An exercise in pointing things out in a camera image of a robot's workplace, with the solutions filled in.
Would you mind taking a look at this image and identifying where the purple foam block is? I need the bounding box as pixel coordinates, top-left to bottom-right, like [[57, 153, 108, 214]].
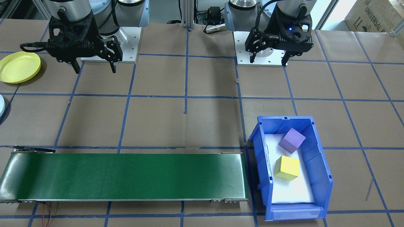
[[278, 128, 306, 154]]

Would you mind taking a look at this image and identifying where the yellow foam block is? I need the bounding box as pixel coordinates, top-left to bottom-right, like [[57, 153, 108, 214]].
[[274, 155, 300, 181]]

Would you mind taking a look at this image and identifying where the yellow plate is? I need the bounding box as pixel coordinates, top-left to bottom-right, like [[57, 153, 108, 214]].
[[0, 51, 41, 84]]

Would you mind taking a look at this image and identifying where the silver cylindrical connector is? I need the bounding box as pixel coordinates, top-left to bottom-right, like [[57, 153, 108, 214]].
[[205, 24, 226, 34]]

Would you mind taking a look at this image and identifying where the black power adapter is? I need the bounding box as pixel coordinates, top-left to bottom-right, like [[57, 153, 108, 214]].
[[208, 6, 223, 20]]

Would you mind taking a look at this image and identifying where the brown cardboard box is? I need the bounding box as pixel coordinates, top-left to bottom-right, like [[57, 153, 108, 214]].
[[344, 0, 404, 33]]

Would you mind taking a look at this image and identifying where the blue plastic bin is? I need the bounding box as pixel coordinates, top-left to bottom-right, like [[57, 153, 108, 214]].
[[249, 116, 333, 221]]

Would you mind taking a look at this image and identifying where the green conveyor belt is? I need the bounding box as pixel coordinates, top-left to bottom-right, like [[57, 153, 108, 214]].
[[0, 146, 250, 204]]

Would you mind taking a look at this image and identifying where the white foam bin liner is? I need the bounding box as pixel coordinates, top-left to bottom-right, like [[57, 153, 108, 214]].
[[264, 132, 316, 205]]

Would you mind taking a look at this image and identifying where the white square base plate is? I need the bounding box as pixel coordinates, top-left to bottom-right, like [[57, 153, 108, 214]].
[[233, 30, 289, 67], [80, 27, 141, 63]]

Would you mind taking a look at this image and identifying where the thin red cable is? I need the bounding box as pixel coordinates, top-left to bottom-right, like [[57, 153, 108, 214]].
[[41, 202, 53, 227]]

